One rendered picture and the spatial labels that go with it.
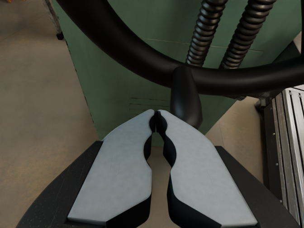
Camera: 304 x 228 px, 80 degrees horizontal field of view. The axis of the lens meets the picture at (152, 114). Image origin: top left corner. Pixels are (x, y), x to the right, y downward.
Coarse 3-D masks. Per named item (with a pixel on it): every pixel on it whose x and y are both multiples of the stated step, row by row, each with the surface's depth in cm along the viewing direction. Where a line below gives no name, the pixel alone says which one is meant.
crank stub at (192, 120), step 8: (176, 72) 16; (184, 72) 15; (176, 80) 15; (184, 80) 15; (192, 80) 15; (176, 88) 14; (184, 88) 14; (192, 88) 14; (176, 96) 14; (184, 96) 14; (192, 96) 14; (176, 104) 14; (184, 104) 13; (192, 104) 13; (200, 104) 14; (176, 112) 13; (184, 112) 13; (192, 112) 13; (200, 112) 13; (184, 120) 13; (192, 120) 13; (200, 120) 13
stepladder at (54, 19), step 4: (44, 0) 95; (48, 0) 98; (44, 4) 97; (48, 4) 98; (48, 8) 98; (48, 12) 100; (52, 12) 102; (52, 16) 103; (52, 20) 104; (56, 20) 106; (56, 24) 107; (56, 28) 109; (60, 28) 111; (60, 32) 112; (60, 36) 111
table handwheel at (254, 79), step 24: (72, 0) 11; (96, 0) 12; (96, 24) 12; (120, 24) 13; (120, 48) 14; (144, 48) 15; (144, 72) 16; (168, 72) 17; (192, 72) 17; (216, 72) 18; (240, 72) 18; (264, 72) 18; (288, 72) 17
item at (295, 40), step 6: (300, 36) 36; (294, 42) 35; (300, 42) 35; (288, 48) 36; (294, 48) 35; (300, 48) 34; (282, 54) 38; (288, 54) 36; (294, 54) 35; (300, 54) 34; (276, 60) 39; (282, 60) 38
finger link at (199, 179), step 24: (168, 120) 11; (168, 144) 10; (192, 144) 9; (192, 168) 8; (216, 168) 8; (168, 192) 8; (192, 192) 7; (216, 192) 7; (240, 192) 7; (192, 216) 7; (216, 216) 6; (240, 216) 6
